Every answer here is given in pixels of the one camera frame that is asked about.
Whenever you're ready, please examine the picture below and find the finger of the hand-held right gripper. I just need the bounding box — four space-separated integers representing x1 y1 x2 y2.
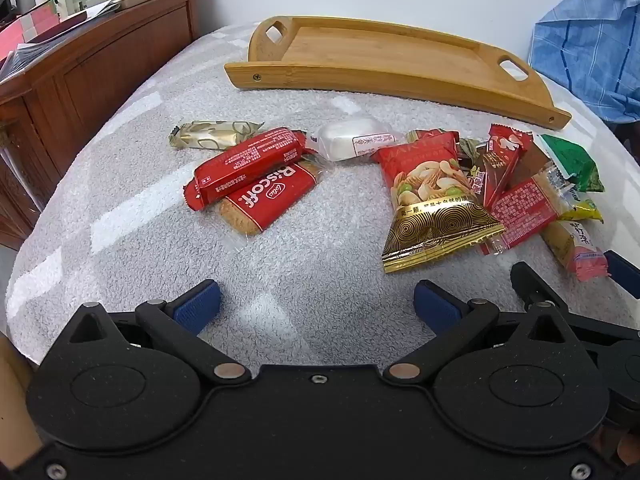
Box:
603 249 640 302
510 261 569 307

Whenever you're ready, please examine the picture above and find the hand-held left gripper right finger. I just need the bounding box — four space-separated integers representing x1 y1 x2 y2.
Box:
382 280 572 387

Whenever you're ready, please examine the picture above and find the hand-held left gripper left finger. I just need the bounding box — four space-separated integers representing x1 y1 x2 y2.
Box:
67 280 252 387

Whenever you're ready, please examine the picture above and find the pink snack packet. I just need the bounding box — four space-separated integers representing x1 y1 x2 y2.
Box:
540 220 612 282

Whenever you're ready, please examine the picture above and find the yellow snack packet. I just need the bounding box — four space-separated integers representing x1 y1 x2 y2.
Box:
557 190 604 224

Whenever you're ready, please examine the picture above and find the red clear cracker packet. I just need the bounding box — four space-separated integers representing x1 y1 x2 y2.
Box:
479 162 578 257

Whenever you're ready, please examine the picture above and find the red and gold nut packet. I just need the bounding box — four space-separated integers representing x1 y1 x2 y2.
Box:
372 131 506 274

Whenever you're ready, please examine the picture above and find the green snack packet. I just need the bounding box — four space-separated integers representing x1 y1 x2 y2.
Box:
541 133 606 193

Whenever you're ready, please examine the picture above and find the brown and red wafer packet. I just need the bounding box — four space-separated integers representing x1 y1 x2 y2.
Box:
472 124 533 208

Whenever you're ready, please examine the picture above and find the red clear-ended biscuit packet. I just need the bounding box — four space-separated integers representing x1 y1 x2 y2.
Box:
216 157 326 236

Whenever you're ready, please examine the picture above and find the red cherry candy packet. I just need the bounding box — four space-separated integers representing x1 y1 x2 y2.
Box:
406 128 482 166

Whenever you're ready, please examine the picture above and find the long red biscuit packet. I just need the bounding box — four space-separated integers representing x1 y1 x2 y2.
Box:
184 127 307 211

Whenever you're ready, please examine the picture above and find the gold and white snack packet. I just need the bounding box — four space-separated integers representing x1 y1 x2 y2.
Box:
167 120 266 152

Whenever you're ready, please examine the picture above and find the white rice cake packet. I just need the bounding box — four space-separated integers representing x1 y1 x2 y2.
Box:
305 116 408 162

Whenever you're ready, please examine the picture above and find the wooden serving tray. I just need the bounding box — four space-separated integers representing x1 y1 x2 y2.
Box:
223 16 572 133

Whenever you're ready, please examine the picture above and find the grey checked blanket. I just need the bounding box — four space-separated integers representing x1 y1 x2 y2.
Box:
5 20 640 367

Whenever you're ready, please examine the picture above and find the blue plaid cloth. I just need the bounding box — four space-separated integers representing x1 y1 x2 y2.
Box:
528 0 640 123

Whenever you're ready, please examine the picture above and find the brown wooden dresser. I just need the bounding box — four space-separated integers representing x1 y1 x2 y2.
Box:
0 0 203 251

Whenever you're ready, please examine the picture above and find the stack of papers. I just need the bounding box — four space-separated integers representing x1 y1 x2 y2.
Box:
0 42 57 83

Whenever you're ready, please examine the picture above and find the pink box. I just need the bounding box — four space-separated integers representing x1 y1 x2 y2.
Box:
0 9 62 61

